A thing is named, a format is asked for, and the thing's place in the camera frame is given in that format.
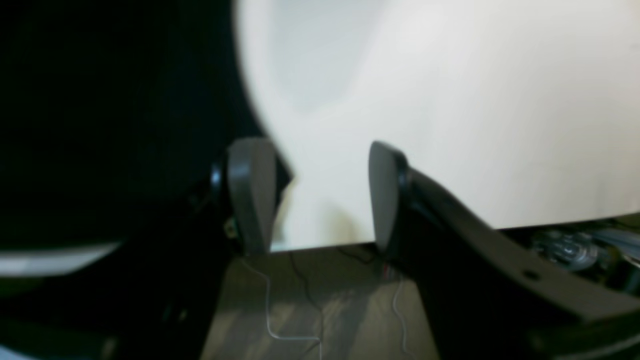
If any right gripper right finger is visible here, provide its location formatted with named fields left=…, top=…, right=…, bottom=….
left=368, top=141, right=639, bottom=360

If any black T-shirt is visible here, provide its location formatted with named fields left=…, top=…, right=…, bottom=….
left=0, top=0, right=266, bottom=249

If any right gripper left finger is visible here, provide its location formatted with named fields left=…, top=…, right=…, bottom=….
left=222, top=137, right=290, bottom=256

